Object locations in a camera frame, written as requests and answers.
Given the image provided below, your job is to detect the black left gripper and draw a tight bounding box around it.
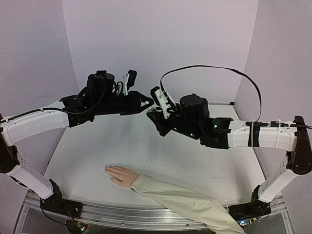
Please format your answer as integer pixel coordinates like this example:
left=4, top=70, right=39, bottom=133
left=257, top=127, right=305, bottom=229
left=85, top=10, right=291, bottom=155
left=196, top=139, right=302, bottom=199
left=96, top=91, right=155, bottom=117

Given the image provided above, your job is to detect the clear glitter nail polish bottle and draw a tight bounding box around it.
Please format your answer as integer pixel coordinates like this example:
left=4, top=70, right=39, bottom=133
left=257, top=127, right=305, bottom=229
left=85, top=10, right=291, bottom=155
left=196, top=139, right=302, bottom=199
left=148, top=108, right=157, bottom=113

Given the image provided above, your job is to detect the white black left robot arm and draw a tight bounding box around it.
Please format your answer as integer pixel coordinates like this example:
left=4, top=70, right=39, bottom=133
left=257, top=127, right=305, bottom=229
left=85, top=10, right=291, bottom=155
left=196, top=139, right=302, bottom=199
left=0, top=70, right=154, bottom=218

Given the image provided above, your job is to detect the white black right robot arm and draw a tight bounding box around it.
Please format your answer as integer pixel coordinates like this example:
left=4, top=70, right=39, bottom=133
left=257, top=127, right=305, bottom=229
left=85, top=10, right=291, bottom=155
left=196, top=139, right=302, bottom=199
left=147, top=88, right=312, bottom=221

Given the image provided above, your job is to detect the mannequin hand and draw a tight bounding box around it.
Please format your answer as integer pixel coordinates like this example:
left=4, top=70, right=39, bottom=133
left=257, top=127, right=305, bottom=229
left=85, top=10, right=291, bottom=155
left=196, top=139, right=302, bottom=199
left=104, top=166, right=139, bottom=188

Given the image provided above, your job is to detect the beige sleeve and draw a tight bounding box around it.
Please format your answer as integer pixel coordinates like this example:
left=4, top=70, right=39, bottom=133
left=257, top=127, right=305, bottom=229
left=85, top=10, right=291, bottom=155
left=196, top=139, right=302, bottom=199
left=131, top=175, right=244, bottom=234

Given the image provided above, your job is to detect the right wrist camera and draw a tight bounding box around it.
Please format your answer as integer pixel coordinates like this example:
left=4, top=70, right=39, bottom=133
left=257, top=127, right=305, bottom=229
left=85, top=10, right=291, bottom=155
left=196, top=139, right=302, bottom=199
left=150, top=86, right=177, bottom=119

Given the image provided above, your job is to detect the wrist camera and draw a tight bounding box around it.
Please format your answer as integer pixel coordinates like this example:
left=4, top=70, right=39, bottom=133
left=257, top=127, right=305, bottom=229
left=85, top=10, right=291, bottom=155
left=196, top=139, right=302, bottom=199
left=150, top=86, right=177, bottom=119
left=122, top=70, right=137, bottom=96

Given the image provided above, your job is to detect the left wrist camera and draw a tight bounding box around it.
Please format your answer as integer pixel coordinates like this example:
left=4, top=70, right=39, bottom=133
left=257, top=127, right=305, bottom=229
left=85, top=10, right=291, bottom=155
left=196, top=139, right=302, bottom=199
left=122, top=70, right=137, bottom=96

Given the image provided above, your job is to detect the black left camera cable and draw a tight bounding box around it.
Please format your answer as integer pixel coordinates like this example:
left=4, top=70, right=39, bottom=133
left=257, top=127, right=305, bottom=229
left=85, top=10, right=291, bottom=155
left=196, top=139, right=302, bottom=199
left=112, top=80, right=125, bottom=95

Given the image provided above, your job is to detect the black camera cable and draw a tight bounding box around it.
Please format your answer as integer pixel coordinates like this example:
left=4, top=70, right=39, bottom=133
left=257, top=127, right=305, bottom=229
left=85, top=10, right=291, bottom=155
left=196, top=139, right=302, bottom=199
left=112, top=80, right=125, bottom=95
left=160, top=64, right=263, bottom=122

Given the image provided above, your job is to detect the black right camera cable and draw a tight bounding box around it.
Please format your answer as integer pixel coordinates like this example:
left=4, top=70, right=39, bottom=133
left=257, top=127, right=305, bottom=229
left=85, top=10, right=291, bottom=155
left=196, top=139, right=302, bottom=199
left=160, top=64, right=263, bottom=122

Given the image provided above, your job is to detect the aluminium base frame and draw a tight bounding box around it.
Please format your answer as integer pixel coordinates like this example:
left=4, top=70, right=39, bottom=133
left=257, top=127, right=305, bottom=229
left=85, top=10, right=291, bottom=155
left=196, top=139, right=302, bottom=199
left=14, top=98, right=293, bottom=234

